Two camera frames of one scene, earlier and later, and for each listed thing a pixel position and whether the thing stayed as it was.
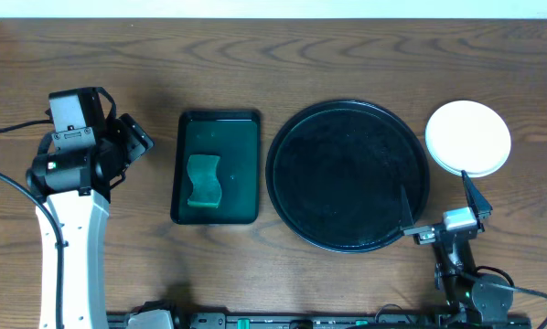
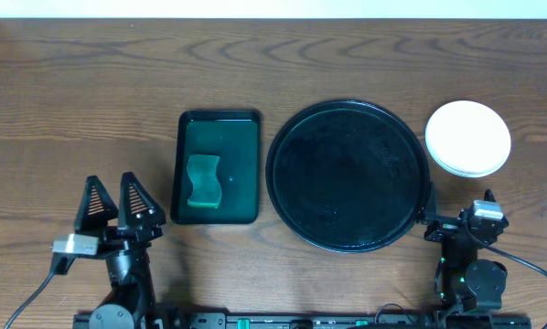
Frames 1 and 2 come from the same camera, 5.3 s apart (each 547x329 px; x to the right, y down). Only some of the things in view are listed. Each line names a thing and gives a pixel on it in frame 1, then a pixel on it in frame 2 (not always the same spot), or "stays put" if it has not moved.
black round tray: (336, 171) stays put
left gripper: (134, 135) → (124, 233)
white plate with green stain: (467, 135) stays put
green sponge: (206, 187) stays put
